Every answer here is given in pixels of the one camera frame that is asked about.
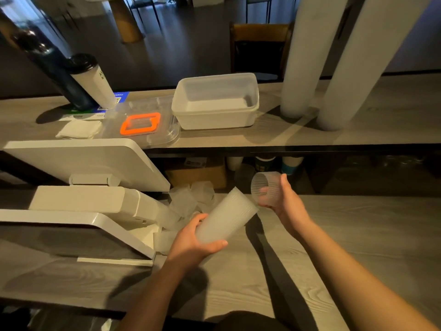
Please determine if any person's left hand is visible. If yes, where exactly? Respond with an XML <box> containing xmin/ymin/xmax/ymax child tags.
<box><xmin>166</xmin><ymin>213</ymin><xmax>229</xmax><ymax>273</ymax></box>

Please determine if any person's right hand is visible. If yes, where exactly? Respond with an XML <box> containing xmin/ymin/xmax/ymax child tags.
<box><xmin>258</xmin><ymin>174</ymin><xmax>312</xmax><ymax>237</ymax></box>

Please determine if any single ribbed plastic cup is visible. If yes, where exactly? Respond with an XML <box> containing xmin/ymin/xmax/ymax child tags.
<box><xmin>250</xmin><ymin>171</ymin><xmax>283</xmax><ymax>208</ymax></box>

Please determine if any stack of ribbed translucent cups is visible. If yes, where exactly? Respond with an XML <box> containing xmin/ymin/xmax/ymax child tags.
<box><xmin>194</xmin><ymin>186</ymin><xmax>259</xmax><ymax>245</ymax></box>

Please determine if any person's right forearm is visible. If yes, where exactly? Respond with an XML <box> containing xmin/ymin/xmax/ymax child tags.
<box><xmin>291</xmin><ymin>219</ymin><xmax>441</xmax><ymax>331</ymax></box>

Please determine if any person's left forearm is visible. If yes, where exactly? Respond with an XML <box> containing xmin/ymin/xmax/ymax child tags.
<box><xmin>115</xmin><ymin>263</ymin><xmax>193</xmax><ymax>331</ymax></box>

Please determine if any dark paper cup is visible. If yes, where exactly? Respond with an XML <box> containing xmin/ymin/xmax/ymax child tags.
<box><xmin>254</xmin><ymin>156</ymin><xmax>276</xmax><ymax>173</ymax></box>

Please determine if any blue and white paper cup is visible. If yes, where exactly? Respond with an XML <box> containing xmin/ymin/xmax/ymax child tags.
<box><xmin>281</xmin><ymin>156</ymin><xmax>304</xmax><ymax>176</ymax></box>

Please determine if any pile of clear plastic lids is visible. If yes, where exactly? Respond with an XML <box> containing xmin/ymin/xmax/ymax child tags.
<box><xmin>153</xmin><ymin>180</ymin><xmax>216</xmax><ymax>254</ymax></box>

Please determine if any brown cardboard box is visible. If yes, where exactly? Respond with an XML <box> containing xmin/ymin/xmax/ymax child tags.
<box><xmin>165</xmin><ymin>157</ymin><xmax>227</xmax><ymax>190</ymax></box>

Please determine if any white plastic storage container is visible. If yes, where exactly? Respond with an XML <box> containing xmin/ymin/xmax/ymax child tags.
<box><xmin>171</xmin><ymin>72</ymin><xmax>260</xmax><ymax>131</ymax></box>

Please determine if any tall white paper cup sleeve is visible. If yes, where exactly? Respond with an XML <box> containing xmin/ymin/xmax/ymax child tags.
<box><xmin>279</xmin><ymin>0</ymin><xmax>351</xmax><ymax>119</ymax></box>
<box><xmin>316</xmin><ymin>0</ymin><xmax>434</xmax><ymax>131</ymax></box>

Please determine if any white point-of-sale terminal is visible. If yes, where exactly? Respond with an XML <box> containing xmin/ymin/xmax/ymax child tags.
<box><xmin>0</xmin><ymin>138</ymin><xmax>180</xmax><ymax>268</ymax></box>

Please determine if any wooden chair with dark seat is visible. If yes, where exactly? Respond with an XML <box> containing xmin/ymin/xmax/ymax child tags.
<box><xmin>229</xmin><ymin>22</ymin><xmax>294</xmax><ymax>82</ymax></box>

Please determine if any blue sign card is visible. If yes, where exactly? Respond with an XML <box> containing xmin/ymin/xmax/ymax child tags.
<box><xmin>96</xmin><ymin>91</ymin><xmax>130</xmax><ymax>111</ymax></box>

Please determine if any folded white napkin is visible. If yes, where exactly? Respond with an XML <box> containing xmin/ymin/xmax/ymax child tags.
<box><xmin>55</xmin><ymin>119</ymin><xmax>103</xmax><ymax>140</ymax></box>

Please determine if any white paper card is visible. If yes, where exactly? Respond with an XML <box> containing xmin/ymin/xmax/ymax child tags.
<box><xmin>58</xmin><ymin>112</ymin><xmax>106</xmax><ymax>121</ymax></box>

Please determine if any black metal chair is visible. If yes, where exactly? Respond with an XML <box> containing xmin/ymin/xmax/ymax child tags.
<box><xmin>123</xmin><ymin>0</ymin><xmax>163</xmax><ymax>30</ymax></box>
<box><xmin>245</xmin><ymin>0</ymin><xmax>273</xmax><ymax>24</ymax></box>

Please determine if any white tumbler with black lid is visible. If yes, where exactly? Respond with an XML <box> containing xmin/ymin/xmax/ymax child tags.
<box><xmin>65</xmin><ymin>53</ymin><xmax>118</xmax><ymax>109</ymax></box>

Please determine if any round wooden table leg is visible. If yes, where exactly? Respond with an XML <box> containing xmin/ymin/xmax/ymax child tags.
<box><xmin>108</xmin><ymin>0</ymin><xmax>144</xmax><ymax>44</ymax></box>

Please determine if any dark blue bottle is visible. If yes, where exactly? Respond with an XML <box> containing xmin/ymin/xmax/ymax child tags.
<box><xmin>10</xmin><ymin>28</ymin><xmax>98</xmax><ymax>111</ymax></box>

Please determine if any clear lid with orange ring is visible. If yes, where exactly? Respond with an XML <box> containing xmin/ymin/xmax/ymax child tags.
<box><xmin>102</xmin><ymin>96</ymin><xmax>182</xmax><ymax>149</ymax></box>

